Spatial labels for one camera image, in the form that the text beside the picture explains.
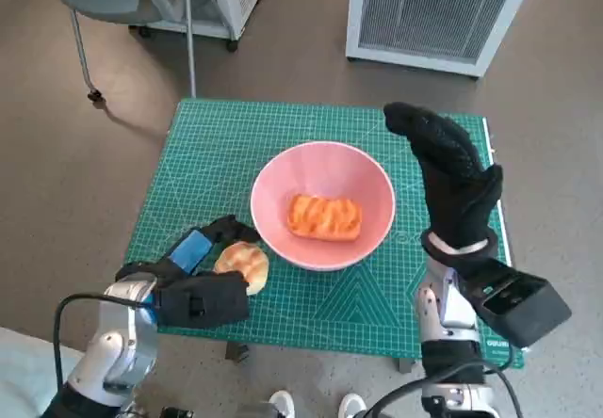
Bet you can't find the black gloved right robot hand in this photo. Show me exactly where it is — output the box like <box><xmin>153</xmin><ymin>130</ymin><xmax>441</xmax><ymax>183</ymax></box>
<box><xmin>383</xmin><ymin>102</ymin><xmax>504</xmax><ymax>255</ymax></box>

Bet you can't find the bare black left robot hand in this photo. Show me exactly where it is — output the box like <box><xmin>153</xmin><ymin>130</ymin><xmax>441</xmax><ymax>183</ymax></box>
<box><xmin>115</xmin><ymin>215</ymin><xmax>263</xmax><ymax>293</ymax></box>

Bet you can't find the round toy bread bun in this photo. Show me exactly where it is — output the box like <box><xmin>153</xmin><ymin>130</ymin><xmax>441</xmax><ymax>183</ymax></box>
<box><xmin>214</xmin><ymin>242</ymin><xmax>270</xmax><ymax>296</ymax></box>

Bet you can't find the pink bowl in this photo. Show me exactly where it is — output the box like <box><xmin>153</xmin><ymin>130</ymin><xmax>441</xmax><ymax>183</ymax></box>
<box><xmin>249</xmin><ymin>141</ymin><xmax>397</xmax><ymax>271</ymax></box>

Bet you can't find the long orange toy bread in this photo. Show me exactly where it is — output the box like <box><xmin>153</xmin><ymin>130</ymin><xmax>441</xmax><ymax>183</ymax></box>
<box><xmin>286</xmin><ymin>193</ymin><xmax>364</xmax><ymax>242</ymax></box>

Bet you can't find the green cutting mat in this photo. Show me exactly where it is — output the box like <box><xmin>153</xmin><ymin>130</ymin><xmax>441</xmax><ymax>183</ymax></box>
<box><xmin>126</xmin><ymin>98</ymin><xmax>525</xmax><ymax>370</ymax></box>

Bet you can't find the person's white shoe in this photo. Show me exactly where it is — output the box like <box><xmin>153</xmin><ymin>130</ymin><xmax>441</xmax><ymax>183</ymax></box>
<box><xmin>339</xmin><ymin>392</ymin><xmax>367</xmax><ymax>418</ymax></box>
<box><xmin>268</xmin><ymin>389</ymin><xmax>296</xmax><ymax>418</ymax></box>

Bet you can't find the white cabinet with mesh grille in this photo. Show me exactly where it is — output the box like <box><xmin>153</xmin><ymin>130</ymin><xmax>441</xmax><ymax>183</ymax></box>
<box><xmin>345</xmin><ymin>0</ymin><xmax>557</xmax><ymax>79</ymax></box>

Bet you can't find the person's leg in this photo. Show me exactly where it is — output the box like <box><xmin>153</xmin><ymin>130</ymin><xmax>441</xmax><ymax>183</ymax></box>
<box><xmin>0</xmin><ymin>326</ymin><xmax>86</xmax><ymax>418</ymax></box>

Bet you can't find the white metal pole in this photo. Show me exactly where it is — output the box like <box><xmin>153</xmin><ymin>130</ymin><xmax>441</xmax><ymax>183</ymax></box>
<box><xmin>182</xmin><ymin>0</ymin><xmax>198</xmax><ymax>99</ymax></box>

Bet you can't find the white cabinet on casters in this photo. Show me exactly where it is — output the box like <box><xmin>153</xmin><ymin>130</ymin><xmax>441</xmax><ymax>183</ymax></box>
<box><xmin>127</xmin><ymin>0</ymin><xmax>279</xmax><ymax>53</ymax></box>

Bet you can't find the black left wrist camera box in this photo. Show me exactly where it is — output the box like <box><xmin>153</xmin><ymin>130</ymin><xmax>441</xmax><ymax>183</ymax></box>
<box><xmin>153</xmin><ymin>270</ymin><xmax>250</xmax><ymax>330</ymax></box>

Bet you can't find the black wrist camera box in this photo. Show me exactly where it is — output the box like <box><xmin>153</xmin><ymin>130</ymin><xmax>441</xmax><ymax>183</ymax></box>
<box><xmin>153</xmin><ymin>270</ymin><xmax>250</xmax><ymax>330</ymax></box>
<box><xmin>464</xmin><ymin>257</ymin><xmax>573</xmax><ymax>348</ymax></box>

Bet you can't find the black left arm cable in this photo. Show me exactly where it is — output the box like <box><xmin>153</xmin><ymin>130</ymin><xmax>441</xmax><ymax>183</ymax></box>
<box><xmin>52</xmin><ymin>294</ymin><xmax>153</xmax><ymax>386</ymax></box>

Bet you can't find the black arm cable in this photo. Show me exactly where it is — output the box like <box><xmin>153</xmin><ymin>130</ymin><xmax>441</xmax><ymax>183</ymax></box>
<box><xmin>52</xmin><ymin>294</ymin><xmax>153</xmax><ymax>386</ymax></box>
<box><xmin>365</xmin><ymin>337</ymin><xmax>525</xmax><ymax>418</ymax></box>

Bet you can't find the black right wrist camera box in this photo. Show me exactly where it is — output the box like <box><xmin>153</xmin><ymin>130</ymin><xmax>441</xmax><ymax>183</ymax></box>
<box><xmin>464</xmin><ymin>257</ymin><xmax>573</xmax><ymax>348</ymax></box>

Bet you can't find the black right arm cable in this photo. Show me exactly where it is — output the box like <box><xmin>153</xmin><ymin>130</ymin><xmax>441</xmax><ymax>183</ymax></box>
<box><xmin>365</xmin><ymin>337</ymin><xmax>525</xmax><ymax>418</ymax></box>

